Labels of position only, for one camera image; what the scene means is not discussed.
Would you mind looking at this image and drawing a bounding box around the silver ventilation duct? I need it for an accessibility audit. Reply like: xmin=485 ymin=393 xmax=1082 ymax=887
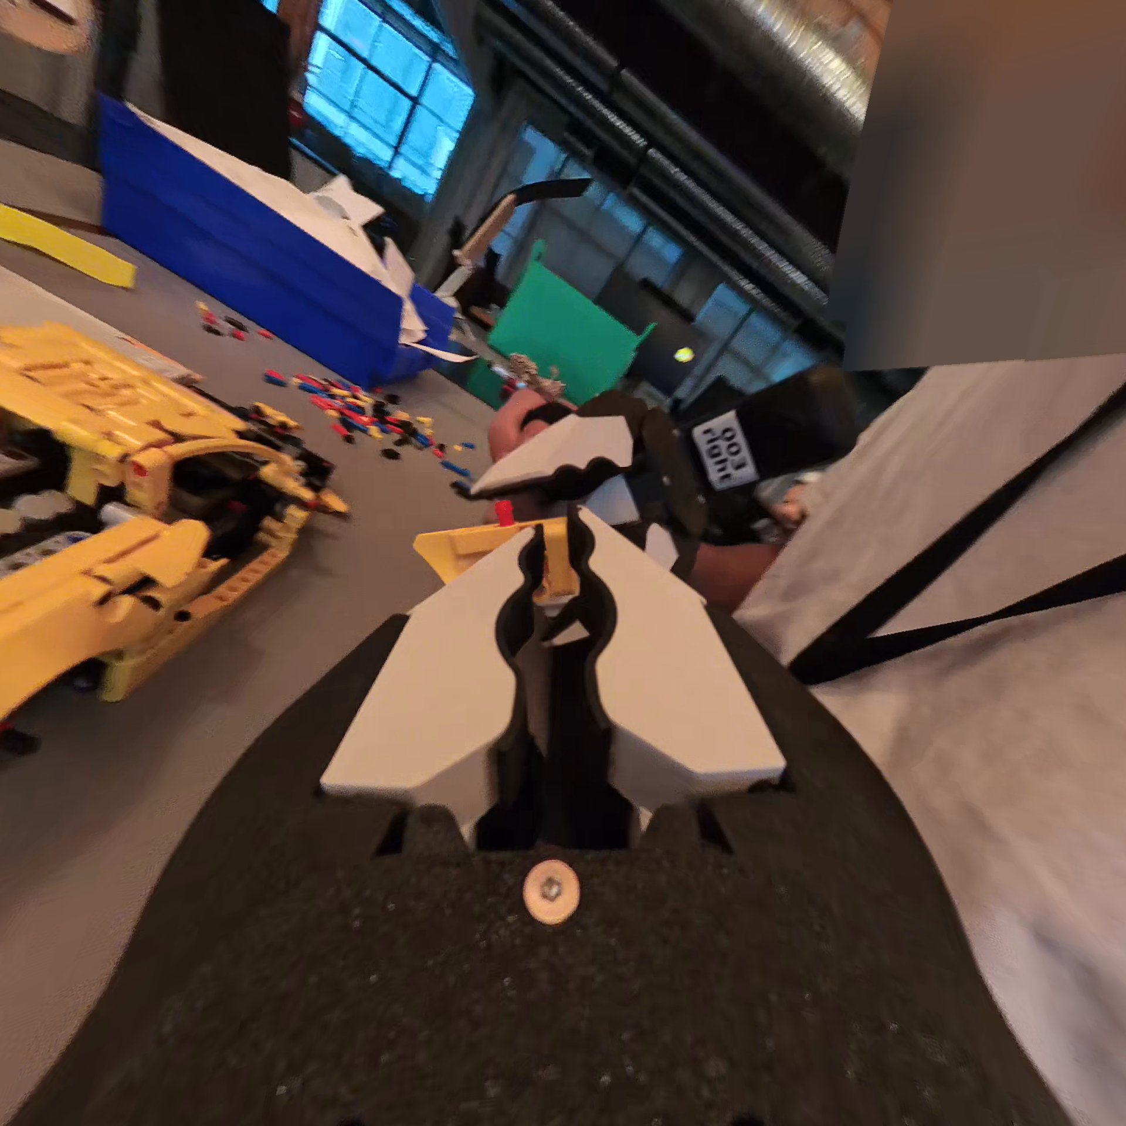
xmin=704 ymin=0 xmax=881 ymax=115

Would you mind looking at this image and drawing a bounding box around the person's right hand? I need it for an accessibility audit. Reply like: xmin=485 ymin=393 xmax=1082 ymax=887
xmin=487 ymin=389 xmax=578 ymax=465

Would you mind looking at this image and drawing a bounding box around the black monitor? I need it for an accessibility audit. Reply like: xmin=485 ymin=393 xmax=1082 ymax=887
xmin=158 ymin=0 xmax=294 ymax=178

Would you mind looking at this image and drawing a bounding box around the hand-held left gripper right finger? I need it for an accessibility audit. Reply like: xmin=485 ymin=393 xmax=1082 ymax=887
xmin=567 ymin=505 xmax=787 ymax=850

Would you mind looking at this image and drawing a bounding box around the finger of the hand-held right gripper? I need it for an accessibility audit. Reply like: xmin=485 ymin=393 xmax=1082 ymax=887
xmin=577 ymin=474 xmax=681 ymax=571
xmin=469 ymin=411 xmax=637 ymax=498

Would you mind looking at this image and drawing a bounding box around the green plastic bin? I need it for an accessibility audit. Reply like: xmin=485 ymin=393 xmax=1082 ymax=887
xmin=467 ymin=241 xmax=657 ymax=410

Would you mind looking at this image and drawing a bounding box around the pile of small coloured pins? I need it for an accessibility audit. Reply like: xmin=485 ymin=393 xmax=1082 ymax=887
xmin=196 ymin=299 xmax=480 ymax=485

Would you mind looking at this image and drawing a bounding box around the large paned window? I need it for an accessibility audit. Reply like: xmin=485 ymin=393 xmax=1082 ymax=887
xmin=303 ymin=0 xmax=476 ymax=198

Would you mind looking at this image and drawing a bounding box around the yellow brick toy car model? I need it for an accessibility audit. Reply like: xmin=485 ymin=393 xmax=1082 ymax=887
xmin=0 ymin=320 xmax=351 ymax=767

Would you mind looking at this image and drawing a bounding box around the person's right forearm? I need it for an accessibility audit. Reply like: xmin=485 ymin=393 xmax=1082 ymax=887
xmin=690 ymin=540 xmax=786 ymax=612

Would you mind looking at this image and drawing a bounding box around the yellow curved panel brick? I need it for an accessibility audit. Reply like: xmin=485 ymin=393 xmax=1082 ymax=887
xmin=413 ymin=517 xmax=582 ymax=608

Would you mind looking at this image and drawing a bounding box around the black lanyard strap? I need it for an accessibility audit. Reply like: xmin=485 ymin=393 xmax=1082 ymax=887
xmin=787 ymin=431 xmax=1126 ymax=687

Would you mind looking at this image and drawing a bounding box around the blue plastic bin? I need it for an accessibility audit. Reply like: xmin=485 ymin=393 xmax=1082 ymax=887
xmin=97 ymin=92 xmax=459 ymax=389

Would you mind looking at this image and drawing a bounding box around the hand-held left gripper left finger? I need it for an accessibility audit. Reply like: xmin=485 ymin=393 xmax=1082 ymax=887
xmin=320 ymin=523 xmax=551 ymax=850

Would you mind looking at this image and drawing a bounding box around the person's white shirt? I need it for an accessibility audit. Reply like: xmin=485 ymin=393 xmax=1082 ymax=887
xmin=735 ymin=356 xmax=1126 ymax=1126

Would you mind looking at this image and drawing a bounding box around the yellow paper scrap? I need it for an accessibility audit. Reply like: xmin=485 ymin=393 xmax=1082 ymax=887
xmin=0 ymin=204 xmax=140 ymax=289

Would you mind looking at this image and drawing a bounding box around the grey desk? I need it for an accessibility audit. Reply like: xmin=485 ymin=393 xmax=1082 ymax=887
xmin=0 ymin=141 xmax=530 ymax=1118

